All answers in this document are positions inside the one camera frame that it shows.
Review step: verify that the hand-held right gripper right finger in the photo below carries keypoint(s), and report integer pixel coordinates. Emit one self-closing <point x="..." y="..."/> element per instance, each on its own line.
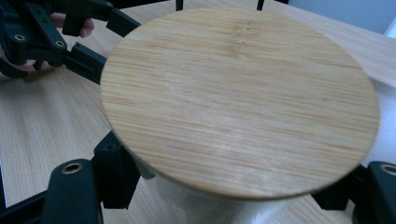
<point x="342" y="193"/>

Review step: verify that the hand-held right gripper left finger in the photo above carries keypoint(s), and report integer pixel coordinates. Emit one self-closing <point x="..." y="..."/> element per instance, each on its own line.
<point x="116" y="174"/>

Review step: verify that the jar with round bamboo lid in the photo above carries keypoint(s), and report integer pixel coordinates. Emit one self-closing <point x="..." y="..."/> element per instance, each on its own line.
<point x="239" y="102"/>

